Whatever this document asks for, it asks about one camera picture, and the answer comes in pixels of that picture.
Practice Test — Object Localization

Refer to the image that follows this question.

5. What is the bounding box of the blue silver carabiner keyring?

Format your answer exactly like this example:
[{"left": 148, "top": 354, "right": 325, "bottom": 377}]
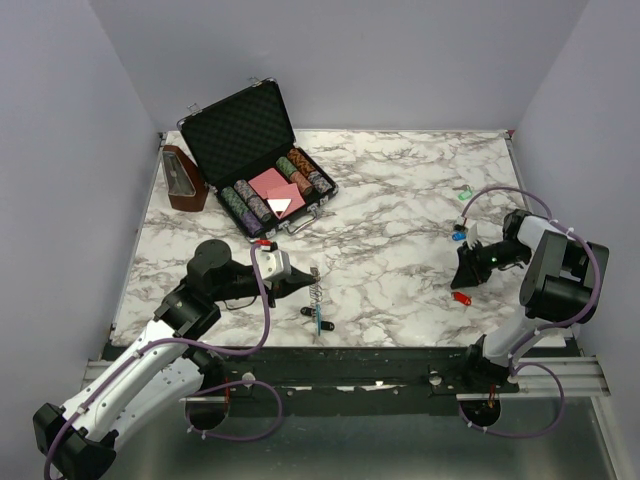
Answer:
[{"left": 309, "top": 266, "right": 322, "bottom": 336}]

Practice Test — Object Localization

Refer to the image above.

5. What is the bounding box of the red key tag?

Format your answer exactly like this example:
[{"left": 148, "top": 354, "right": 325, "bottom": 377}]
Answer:
[{"left": 452, "top": 292, "right": 472, "bottom": 306}]

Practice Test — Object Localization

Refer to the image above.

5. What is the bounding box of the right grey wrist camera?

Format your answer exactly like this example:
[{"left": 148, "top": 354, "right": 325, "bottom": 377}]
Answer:
[{"left": 453, "top": 217, "right": 479, "bottom": 248}]

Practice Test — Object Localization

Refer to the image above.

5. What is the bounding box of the red playing card deck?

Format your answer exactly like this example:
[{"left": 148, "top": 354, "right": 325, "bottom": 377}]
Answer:
[{"left": 248, "top": 168, "right": 305, "bottom": 219}]

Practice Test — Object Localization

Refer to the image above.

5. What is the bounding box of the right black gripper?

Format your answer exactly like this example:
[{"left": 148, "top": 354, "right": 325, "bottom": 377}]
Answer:
[{"left": 450, "top": 239, "right": 532, "bottom": 290}]

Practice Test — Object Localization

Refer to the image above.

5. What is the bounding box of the black poker chip case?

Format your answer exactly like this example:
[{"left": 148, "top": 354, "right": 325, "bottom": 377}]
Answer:
[{"left": 177, "top": 78, "right": 338, "bottom": 241}]

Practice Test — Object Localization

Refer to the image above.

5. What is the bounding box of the black mounting rail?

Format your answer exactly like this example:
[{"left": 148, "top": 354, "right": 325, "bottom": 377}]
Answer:
[{"left": 177, "top": 346, "right": 519, "bottom": 427}]

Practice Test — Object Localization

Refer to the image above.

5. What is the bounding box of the white dealer button card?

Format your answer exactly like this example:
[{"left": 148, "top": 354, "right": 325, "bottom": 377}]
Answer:
[{"left": 267, "top": 198, "right": 292, "bottom": 219}]

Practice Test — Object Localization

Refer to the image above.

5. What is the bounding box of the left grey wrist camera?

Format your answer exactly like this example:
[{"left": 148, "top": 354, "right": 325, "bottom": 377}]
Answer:
[{"left": 256, "top": 249, "right": 292, "bottom": 282}]

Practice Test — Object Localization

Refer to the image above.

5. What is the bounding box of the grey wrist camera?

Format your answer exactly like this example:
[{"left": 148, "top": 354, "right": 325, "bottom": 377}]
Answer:
[
  {"left": 453, "top": 217, "right": 479, "bottom": 248},
  {"left": 256, "top": 249, "right": 292, "bottom": 282}
]

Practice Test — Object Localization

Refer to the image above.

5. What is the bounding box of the brown wooden metronome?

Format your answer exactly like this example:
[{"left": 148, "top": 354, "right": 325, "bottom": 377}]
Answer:
[{"left": 161, "top": 145, "right": 208, "bottom": 212}]

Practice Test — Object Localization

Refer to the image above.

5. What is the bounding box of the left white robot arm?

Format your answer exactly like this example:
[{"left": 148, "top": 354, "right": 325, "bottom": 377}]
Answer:
[{"left": 33, "top": 239, "right": 316, "bottom": 479}]

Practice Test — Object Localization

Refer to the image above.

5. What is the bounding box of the green key tag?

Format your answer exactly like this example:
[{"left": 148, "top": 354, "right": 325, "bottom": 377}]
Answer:
[{"left": 454, "top": 184, "right": 473, "bottom": 202}]

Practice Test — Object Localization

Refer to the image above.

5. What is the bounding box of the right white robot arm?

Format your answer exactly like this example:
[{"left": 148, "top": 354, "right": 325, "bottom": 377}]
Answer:
[{"left": 450, "top": 209, "right": 609, "bottom": 392}]

